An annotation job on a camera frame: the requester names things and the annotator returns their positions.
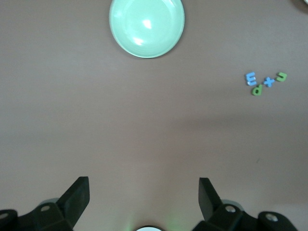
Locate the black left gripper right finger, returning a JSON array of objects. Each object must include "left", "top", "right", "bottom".
[{"left": 192, "top": 177, "right": 300, "bottom": 231}]

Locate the green foam letter d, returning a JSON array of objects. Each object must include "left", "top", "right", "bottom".
[{"left": 251, "top": 84, "right": 263, "bottom": 96}]

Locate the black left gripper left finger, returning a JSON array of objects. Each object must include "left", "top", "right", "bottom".
[{"left": 0, "top": 176, "right": 90, "bottom": 231}]

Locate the green plate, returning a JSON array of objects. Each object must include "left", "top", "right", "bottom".
[{"left": 108, "top": 0, "right": 186, "bottom": 59}]

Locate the brown table mat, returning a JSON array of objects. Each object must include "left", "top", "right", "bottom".
[{"left": 0, "top": 0, "right": 308, "bottom": 231}]

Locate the blue foam letter m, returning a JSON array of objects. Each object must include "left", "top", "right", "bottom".
[{"left": 244, "top": 71, "right": 257, "bottom": 87}]

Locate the green foam letter n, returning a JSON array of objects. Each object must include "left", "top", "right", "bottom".
[{"left": 275, "top": 71, "right": 288, "bottom": 83}]

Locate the blue foam letter x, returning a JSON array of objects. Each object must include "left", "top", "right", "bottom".
[{"left": 262, "top": 77, "right": 275, "bottom": 88}]

